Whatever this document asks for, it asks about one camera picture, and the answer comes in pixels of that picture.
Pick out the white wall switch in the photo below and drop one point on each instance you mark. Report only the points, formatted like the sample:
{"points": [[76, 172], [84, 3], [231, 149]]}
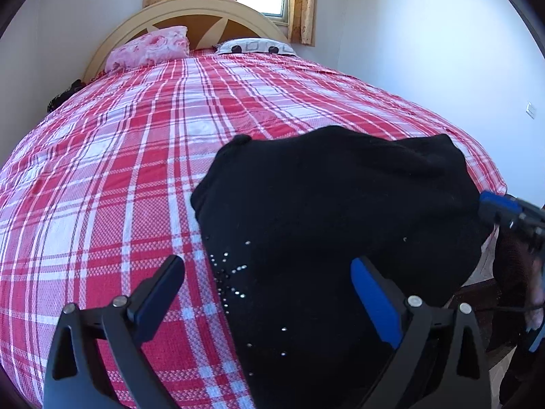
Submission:
{"points": [[530, 110]]}

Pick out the dark patterned cloth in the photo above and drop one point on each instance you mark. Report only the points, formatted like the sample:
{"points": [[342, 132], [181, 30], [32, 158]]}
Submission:
{"points": [[64, 96]]}

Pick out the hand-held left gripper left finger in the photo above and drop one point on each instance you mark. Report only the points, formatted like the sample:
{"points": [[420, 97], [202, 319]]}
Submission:
{"points": [[159, 294]]}

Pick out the person's dark trouser leg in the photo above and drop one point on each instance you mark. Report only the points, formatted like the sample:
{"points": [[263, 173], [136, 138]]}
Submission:
{"points": [[521, 379]]}

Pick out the red plaid bedspread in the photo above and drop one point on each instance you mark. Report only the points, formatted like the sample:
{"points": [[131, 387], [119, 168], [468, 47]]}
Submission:
{"points": [[106, 187]]}

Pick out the pink floral pillow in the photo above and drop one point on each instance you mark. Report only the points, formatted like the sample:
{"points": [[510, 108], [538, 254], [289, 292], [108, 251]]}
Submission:
{"points": [[149, 47]]}

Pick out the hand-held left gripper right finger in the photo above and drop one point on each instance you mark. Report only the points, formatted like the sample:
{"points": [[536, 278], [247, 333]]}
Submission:
{"points": [[377, 302]]}

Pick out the cream wooden headboard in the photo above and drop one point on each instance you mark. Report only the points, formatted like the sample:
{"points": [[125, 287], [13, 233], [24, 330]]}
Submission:
{"points": [[191, 8]]}

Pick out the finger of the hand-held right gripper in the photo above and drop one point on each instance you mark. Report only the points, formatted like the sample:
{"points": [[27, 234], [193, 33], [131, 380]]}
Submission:
{"points": [[500, 206]]}

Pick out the black pants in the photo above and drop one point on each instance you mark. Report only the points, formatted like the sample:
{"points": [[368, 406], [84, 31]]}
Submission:
{"points": [[332, 230]]}

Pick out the white patterned pillow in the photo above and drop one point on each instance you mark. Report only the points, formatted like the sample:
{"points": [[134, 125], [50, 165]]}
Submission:
{"points": [[255, 46]]}

